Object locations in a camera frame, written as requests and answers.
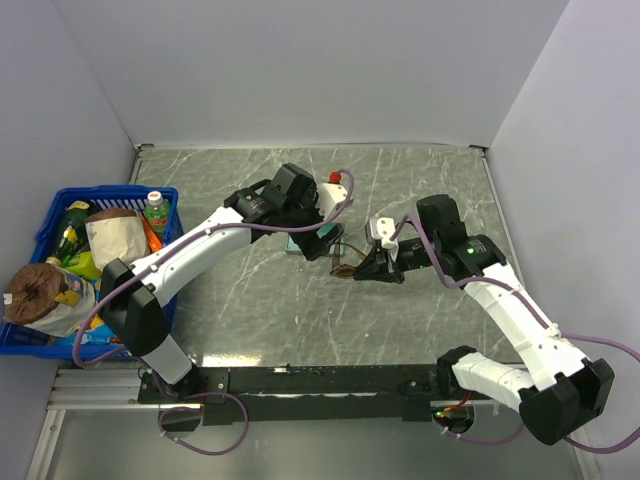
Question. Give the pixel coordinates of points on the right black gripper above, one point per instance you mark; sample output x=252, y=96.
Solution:
x=375, y=267

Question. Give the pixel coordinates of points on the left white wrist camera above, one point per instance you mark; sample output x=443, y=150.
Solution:
x=331, y=195

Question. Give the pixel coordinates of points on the brown paper bag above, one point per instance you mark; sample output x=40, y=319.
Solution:
x=116, y=233

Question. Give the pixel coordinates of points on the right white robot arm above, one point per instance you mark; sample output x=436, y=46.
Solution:
x=560, y=388

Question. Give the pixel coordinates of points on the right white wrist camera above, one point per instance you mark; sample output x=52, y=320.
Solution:
x=381, y=229

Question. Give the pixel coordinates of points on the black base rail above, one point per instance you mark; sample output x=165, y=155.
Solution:
x=224, y=395

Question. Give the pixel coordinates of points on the blue plastic basket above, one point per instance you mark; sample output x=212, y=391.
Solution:
x=19, y=340

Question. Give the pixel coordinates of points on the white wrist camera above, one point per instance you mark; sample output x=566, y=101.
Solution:
x=381, y=229
x=331, y=195

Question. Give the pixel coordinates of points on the green drink bottle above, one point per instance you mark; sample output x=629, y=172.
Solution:
x=157, y=211

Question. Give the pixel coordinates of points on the green glass bottle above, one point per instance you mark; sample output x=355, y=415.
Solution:
x=71, y=237

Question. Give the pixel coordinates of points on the grey felt glasses case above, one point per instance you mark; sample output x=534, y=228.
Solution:
x=332, y=233

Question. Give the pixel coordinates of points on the aluminium frame rail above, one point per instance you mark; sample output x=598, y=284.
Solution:
x=94, y=389

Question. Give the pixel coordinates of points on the blue chips bag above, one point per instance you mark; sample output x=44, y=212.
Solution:
x=99, y=334

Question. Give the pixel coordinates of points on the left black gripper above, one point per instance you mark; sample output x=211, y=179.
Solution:
x=312, y=245

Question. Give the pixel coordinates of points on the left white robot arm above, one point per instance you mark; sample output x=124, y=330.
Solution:
x=133, y=297

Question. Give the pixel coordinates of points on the brown round bread bag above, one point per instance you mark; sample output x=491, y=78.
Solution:
x=48, y=299

